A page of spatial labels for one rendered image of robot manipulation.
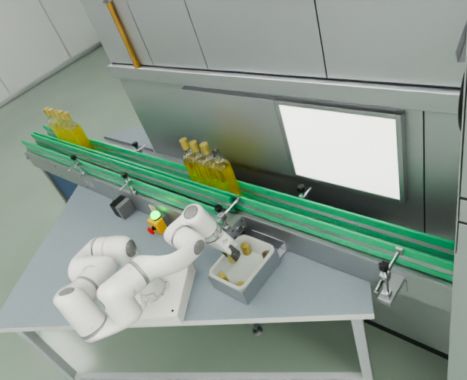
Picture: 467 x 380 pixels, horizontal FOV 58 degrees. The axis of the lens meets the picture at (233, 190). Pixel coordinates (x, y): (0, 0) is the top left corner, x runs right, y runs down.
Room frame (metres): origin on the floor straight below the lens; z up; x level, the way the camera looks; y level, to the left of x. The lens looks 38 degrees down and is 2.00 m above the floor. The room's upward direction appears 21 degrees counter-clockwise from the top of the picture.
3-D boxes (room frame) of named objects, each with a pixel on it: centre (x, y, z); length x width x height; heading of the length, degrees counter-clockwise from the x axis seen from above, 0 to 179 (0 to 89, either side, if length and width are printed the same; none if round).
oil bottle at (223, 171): (1.39, 0.01, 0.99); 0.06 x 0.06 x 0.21; 37
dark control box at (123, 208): (1.76, 0.55, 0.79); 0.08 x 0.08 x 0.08; 38
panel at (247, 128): (1.30, -0.23, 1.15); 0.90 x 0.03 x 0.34; 38
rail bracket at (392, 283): (0.74, -0.34, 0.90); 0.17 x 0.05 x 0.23; 128
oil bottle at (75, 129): (2.28, 0.71, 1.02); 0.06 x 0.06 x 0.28; 38
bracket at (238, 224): (1.26, 0.04, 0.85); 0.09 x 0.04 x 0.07; 128
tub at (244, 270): (1.09, 0.06, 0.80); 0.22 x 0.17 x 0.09; 128
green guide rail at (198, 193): (2.00, 0.56, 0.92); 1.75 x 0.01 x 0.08; 38
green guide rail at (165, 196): (1.95, 0.62, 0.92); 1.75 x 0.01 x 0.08; 38
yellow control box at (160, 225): (1.54, 0.38, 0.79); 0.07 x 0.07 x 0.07; 38
